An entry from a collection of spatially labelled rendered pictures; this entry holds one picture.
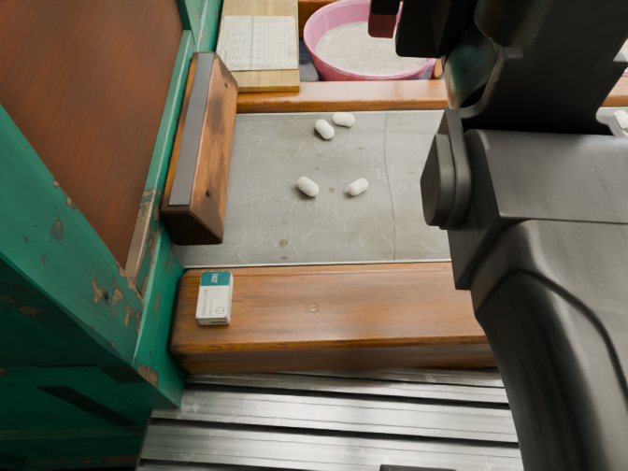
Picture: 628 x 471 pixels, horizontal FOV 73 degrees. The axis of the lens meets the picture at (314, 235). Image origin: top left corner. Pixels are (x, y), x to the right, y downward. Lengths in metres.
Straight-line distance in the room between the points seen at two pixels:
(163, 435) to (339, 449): 0.21
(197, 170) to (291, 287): 0.18
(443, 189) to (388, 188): 0.46
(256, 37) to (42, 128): 0.59
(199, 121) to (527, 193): 0.46
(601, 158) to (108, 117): 0.37
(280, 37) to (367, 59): 0.17
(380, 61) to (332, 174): 0.31
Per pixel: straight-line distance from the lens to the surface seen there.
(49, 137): 0.34
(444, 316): 0.52
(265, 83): 0.76
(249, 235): 0.59
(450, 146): 0.20
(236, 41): 0.86
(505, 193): 0.17
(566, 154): 0.20
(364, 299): 0.51
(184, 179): 0.51
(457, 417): 0.59
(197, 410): 0.58
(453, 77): 0.26
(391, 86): 0.78
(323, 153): 0.69
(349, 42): 0.94
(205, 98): 0.60
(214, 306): 0.50
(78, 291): 0.34
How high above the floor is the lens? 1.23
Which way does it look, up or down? 56 degrees down
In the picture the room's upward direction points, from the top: 1 degrees clockwise
